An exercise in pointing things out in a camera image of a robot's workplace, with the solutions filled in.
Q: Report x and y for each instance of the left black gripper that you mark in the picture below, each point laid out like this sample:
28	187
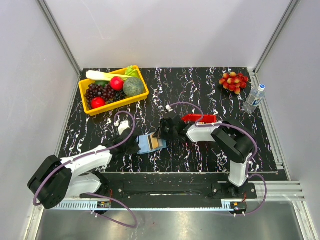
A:
135	150

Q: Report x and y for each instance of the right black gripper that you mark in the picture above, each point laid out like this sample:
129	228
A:
160	133

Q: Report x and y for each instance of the blue card holder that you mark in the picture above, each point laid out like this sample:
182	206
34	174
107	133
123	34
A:
144	147

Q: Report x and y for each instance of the red plastic bin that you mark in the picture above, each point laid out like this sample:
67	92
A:
206	119

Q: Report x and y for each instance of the yellow plastic tray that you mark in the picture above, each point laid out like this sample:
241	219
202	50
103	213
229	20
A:
110	105

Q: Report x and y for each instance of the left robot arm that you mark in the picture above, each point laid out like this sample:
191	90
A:
67	177

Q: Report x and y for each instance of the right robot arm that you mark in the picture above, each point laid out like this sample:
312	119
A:
232	138

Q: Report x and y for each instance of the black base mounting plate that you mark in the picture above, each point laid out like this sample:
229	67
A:
213	185

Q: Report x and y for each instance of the dark blue grape bunch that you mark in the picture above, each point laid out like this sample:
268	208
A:
119	95

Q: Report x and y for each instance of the red apple lower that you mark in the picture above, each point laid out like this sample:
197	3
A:
97	102

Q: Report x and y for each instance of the red apple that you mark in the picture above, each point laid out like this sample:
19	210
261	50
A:
97	102
117	83

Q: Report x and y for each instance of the green cantaloupe melon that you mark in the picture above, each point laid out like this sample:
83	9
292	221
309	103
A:
133	86

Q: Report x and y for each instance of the red apple upper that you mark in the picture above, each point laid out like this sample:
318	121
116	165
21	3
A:
117	83

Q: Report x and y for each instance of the purple grape bunch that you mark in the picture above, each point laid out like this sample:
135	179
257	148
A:
93	91

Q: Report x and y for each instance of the green lime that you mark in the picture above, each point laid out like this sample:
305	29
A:
101	83

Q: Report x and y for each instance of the white green leek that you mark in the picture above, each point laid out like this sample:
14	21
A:
126	73

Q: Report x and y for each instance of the lychee fruit cluster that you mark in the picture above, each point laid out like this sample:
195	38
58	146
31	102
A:
234	82

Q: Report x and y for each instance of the clear water bottle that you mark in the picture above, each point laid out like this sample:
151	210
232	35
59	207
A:
254	98

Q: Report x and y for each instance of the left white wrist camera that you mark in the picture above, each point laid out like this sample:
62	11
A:
122	126

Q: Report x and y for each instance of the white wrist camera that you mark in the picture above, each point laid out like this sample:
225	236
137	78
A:
122	126
168	108

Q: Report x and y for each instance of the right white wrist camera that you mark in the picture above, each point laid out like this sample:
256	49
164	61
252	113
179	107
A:
168	108

